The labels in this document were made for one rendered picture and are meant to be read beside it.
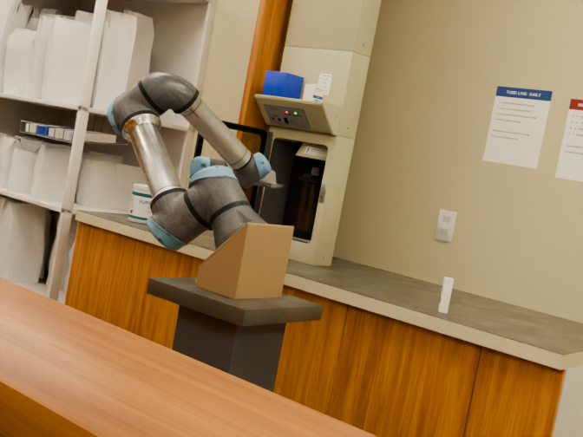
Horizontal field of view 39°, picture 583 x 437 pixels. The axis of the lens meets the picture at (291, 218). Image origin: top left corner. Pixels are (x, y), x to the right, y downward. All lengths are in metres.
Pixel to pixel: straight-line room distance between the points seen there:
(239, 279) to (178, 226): 0.25
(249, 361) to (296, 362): 0.62
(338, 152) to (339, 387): 0.86
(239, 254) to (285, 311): 0.18
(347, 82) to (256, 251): 1.08
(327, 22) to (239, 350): 1.44
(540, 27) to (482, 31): 0.22
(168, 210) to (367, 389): 0.82
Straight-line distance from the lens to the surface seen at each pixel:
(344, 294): 2.51
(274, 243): 2.07
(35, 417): 0.48
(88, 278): 3.41
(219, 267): 2.03
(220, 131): 2.48
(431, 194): 3.20
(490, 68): 3.17
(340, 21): 3.02
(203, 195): 2.12
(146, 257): 3.15
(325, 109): 2.86
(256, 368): 2.10
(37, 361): 0.54
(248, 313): 1.91
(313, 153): 3.02
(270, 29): 3.17
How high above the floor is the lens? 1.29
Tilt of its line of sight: 4 degrees down
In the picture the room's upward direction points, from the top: 11 degrees clockwise
